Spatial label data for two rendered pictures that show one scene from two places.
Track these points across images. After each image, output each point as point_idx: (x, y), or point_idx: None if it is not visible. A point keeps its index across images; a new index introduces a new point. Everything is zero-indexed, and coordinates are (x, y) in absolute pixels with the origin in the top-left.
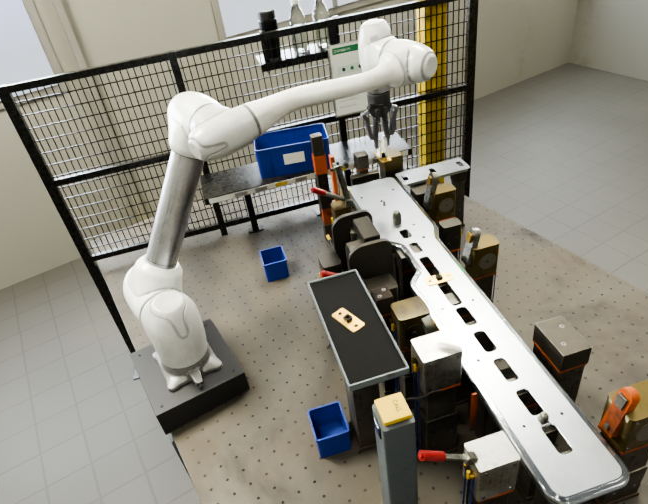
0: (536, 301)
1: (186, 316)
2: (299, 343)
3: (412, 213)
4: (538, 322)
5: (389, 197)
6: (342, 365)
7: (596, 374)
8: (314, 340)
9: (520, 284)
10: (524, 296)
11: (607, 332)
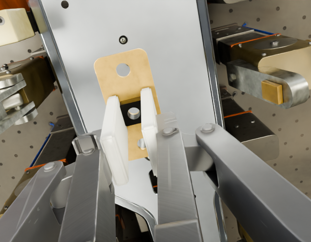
0: (306, 143)
1: None
2: None
3: (191, 114)
4: (289, 175)
5: (147, 24)
6: None
7: None
8: (17, 173)
9: (305, 111)
10: (298, 133)
11: None
